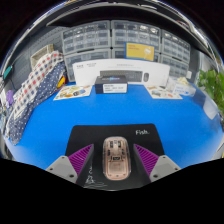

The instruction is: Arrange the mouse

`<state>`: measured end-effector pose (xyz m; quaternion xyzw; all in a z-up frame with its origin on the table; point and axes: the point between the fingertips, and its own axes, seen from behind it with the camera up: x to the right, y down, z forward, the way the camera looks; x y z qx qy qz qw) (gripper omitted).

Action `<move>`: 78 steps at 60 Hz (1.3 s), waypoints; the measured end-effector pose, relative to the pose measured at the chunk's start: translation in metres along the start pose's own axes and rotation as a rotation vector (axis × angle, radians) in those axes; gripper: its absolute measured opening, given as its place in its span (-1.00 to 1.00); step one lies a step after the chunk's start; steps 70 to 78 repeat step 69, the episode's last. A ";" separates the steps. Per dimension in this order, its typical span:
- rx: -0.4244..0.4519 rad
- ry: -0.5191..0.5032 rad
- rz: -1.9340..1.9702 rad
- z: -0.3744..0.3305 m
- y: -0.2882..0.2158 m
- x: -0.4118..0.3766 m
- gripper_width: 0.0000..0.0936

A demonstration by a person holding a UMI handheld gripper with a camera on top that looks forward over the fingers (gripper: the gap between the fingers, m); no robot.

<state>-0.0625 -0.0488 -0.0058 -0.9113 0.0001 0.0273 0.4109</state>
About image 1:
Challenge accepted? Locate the grey plastic drawer cabinet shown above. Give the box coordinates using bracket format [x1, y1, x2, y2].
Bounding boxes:
[159, 29, 192, 79]
[110, 19, 162, 63]
[61, 20, 112, 83]

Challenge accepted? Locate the printed picture sheet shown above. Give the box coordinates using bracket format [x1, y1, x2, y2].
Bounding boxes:
[53, 84, 93, 101]
[144, 85, 184, 100]

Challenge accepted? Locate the long white keyboard box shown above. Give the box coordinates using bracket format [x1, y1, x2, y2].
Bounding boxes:
[72, 58, 171, 87]

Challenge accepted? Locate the yellow blue box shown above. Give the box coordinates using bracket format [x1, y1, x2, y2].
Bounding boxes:
[124, 41, 156, 62]

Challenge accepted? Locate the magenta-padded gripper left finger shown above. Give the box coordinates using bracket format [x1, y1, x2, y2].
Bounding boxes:
[45, 143, 95, 187]

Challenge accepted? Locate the navy polka dot cloth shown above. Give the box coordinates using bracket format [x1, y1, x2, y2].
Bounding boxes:
[4, 61, 67, 146]

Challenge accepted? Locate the green potted plant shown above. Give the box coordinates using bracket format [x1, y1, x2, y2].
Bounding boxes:
[196, 68, 224, 121]

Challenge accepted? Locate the clear plastic package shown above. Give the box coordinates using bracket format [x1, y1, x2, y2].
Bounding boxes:
[166, 77, 197, 98]

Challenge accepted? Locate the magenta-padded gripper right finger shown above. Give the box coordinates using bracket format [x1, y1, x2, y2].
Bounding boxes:
[133, 143, 182, 185]

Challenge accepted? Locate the black mouse pad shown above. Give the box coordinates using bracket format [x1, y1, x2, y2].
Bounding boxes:
[64, 123, 165, 192]

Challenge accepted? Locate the white woven basket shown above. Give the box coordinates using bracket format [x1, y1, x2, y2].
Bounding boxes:
[30, 43, 55, 69]

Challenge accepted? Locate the small dark box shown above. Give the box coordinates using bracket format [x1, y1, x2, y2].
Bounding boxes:
[94, 74, 129, 95]

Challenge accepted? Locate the grey shelf unit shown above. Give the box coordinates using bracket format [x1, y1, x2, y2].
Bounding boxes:
[46, 4, 209, 33]

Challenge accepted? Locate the red blue checked cloth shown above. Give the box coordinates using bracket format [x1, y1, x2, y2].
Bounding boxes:
[13, 50, 64, 118]

